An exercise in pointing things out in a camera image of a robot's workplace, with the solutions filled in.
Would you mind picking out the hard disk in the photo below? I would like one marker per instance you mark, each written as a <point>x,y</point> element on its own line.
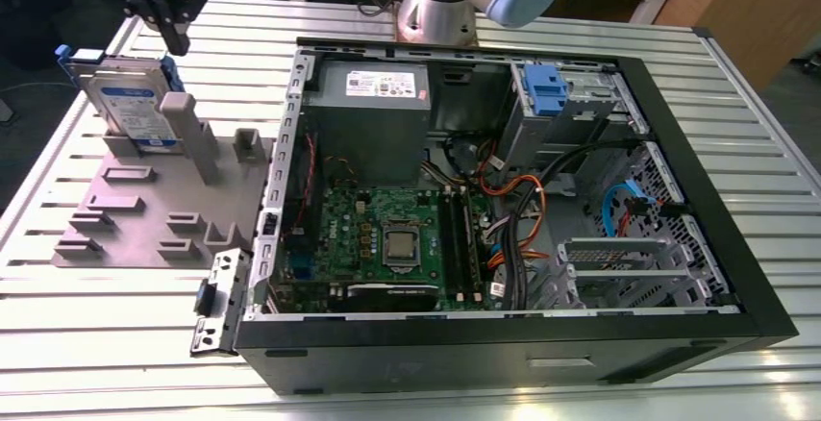
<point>131,113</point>

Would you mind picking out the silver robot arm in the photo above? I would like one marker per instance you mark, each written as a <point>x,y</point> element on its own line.
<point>437,17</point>

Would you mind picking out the metal disk bay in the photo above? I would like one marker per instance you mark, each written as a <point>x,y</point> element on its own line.
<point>616,274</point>

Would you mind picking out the grey parts rack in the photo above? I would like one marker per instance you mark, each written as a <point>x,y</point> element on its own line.
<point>174,190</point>

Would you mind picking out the grey power supply unit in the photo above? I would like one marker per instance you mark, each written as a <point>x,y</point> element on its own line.
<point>366,137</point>

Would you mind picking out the green motherboard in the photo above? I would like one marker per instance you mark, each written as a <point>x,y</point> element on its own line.
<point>346,209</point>

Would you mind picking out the blue plastic drive latch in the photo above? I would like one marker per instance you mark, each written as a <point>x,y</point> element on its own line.
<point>542,80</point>

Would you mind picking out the metal optical drive cage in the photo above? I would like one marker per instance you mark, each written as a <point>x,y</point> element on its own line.
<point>533,137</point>

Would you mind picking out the silver CPU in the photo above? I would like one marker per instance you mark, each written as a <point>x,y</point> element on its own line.
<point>401,247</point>

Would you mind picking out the CPU socket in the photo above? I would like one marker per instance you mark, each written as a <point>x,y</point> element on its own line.
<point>402,269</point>

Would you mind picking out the black RAM slot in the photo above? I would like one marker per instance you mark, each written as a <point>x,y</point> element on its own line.
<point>452,248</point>
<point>472,248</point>

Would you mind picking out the black graphics card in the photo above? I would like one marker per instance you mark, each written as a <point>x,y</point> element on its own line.
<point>392,296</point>

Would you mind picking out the black open PC case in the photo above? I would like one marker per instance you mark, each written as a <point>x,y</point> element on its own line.
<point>449,358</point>

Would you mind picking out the wooden cabinet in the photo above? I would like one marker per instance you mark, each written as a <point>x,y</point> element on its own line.
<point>757,7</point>

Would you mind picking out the black chair wheel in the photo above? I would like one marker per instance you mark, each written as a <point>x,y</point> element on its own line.
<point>809,60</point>

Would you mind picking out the metal expansion slot bracket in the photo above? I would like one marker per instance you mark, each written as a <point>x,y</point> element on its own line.
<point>231,286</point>

